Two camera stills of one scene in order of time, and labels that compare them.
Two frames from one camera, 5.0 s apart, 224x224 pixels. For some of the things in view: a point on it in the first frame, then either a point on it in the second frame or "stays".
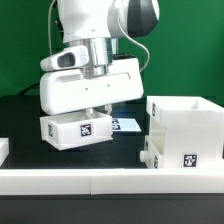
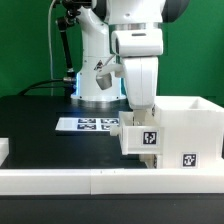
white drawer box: [68, 131] → [140, 139]
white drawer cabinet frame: [184, 132] stays
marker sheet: [125, 125] → [86, 124]
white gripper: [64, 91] → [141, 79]
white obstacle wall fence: [112, 181] stays
